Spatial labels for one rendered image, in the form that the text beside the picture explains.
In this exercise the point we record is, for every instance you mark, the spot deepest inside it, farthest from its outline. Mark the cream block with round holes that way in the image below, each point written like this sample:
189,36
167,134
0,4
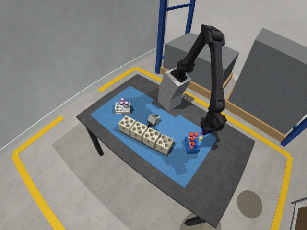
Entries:
151,137
126,124
164,144
138,130

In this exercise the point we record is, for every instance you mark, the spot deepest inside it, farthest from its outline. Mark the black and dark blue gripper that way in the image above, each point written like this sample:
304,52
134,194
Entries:
205,126

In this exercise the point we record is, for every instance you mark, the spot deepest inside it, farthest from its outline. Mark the white tube rack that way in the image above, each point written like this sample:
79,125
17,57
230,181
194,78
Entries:
118,109

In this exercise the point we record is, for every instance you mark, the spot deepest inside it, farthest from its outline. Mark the pink sample tube with orange cap dot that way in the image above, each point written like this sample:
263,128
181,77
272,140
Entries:
192,145

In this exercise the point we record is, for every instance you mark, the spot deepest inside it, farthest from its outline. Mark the blue flat mat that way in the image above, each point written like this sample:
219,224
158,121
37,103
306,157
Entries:
178,165

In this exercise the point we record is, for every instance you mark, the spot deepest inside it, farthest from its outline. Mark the centrifuge tube with yellow liquid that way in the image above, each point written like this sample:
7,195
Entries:
201,136

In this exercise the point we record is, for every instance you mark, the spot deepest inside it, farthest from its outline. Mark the pink tube with purple cap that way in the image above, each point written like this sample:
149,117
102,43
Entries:
195,135

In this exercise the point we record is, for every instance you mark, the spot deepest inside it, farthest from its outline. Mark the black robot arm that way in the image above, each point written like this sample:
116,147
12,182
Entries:
215,39

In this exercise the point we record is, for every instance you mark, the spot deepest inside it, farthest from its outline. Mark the blue tube rack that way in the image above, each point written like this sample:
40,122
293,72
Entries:
196,148

